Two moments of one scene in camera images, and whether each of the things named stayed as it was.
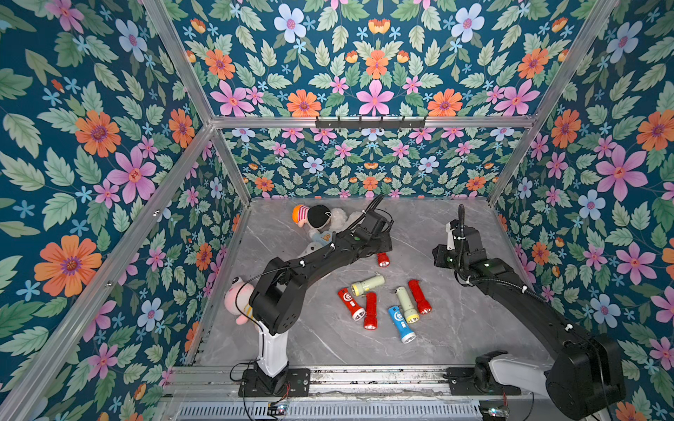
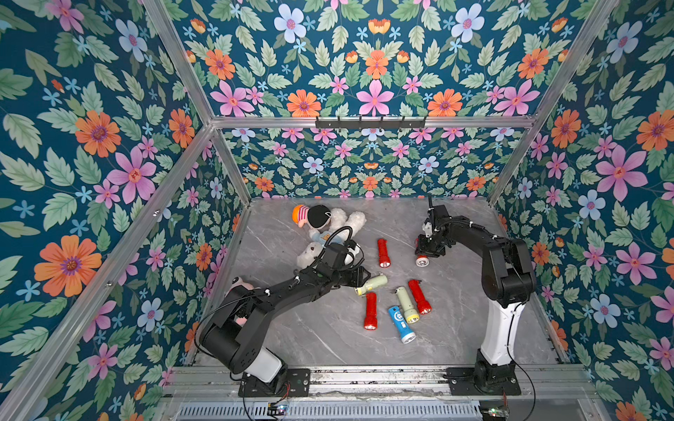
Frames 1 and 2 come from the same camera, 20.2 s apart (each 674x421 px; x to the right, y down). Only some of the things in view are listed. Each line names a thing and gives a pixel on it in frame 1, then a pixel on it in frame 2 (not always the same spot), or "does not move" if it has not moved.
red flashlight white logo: [351, 306] to [422, 260]
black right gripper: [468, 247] to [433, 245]
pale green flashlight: [412, 314] does not move
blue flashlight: [406, 334] does not move
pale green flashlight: [358, 288] does not move
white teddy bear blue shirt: [338, 222] does not move
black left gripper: [385, 243] to [356, 273]
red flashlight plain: [370, 321] does not move
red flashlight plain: [383, 260] does not move
